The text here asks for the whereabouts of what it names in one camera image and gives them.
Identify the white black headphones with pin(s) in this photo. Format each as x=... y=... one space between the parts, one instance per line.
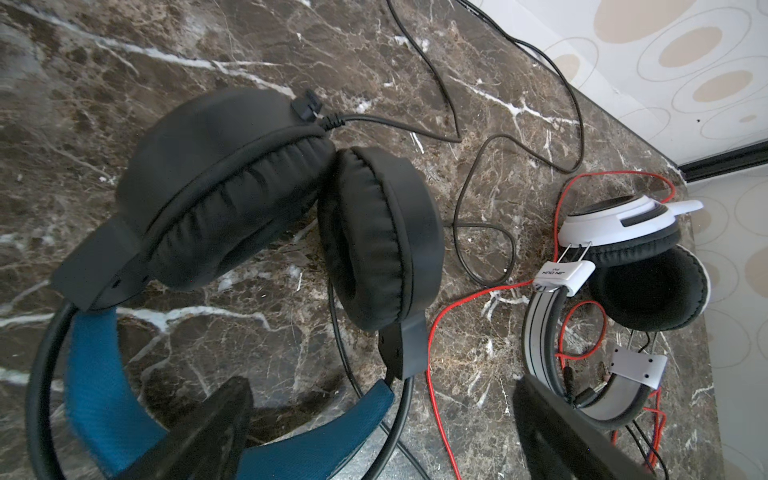
x=630 y=257

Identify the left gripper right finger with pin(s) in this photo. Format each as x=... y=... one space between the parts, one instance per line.
x=558 y=444

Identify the black blue headphones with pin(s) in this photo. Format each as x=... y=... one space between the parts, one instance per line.
x=210 y=185

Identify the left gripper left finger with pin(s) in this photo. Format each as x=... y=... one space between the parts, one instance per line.
x=206 y=444

